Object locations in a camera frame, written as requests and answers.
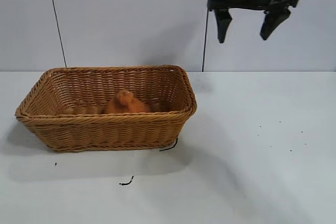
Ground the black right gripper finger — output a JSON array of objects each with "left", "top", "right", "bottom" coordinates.
[
  {"left": 259, "top": 8, "right": 292, "bottom": 41},
  {"left": 214, "top": 8, "right": 233, "bottom": 44}
]

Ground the woven wicker rectangular basket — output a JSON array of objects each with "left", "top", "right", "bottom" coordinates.
[{"left": 15, "top": 64, "right": 198, "bottom": 153}]

